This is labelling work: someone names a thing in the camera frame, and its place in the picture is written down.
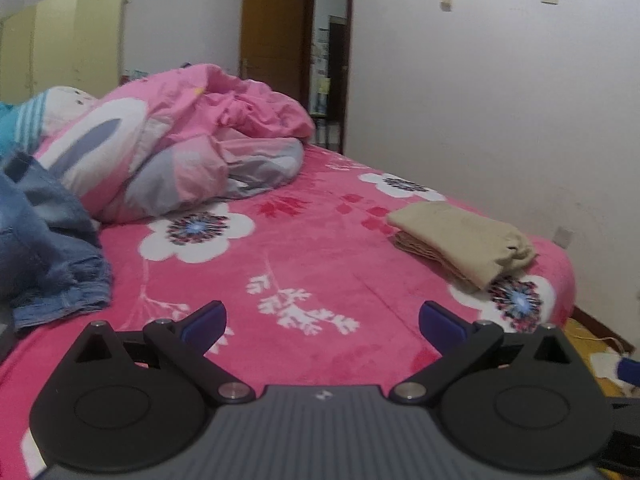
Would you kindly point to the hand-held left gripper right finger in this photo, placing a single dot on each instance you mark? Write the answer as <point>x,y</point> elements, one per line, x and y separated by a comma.
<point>440,322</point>

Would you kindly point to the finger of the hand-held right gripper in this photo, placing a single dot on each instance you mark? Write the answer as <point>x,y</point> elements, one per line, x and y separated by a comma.
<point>627,417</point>
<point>631,372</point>

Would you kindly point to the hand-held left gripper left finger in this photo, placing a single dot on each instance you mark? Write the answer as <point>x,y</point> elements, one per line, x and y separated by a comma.
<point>207,322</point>

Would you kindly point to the beige pants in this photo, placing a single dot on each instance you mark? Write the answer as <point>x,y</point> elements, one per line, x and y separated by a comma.
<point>465,240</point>

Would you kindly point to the white crumpled item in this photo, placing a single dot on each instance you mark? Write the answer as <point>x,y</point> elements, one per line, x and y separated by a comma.
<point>605,365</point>

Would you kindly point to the pink floral blanket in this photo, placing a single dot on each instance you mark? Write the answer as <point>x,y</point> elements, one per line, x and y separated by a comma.
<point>320,240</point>

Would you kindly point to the blue denim jeans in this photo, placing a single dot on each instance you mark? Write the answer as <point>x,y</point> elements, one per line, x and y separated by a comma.
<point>45,240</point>

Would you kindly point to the pink and grey duvet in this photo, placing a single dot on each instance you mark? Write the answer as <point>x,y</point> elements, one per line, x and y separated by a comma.
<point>200,110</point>

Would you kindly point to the cluttered shelf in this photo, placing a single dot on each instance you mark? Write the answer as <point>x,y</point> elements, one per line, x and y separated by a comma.
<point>320,85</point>

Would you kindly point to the teal striped cloth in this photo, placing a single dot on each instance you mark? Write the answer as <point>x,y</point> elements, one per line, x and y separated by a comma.
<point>20,125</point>

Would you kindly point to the brown wooden door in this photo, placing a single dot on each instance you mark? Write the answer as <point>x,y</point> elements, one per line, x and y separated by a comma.
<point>272,20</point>

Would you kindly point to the cream wardrobe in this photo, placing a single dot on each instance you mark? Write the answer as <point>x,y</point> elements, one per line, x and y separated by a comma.
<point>60,45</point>

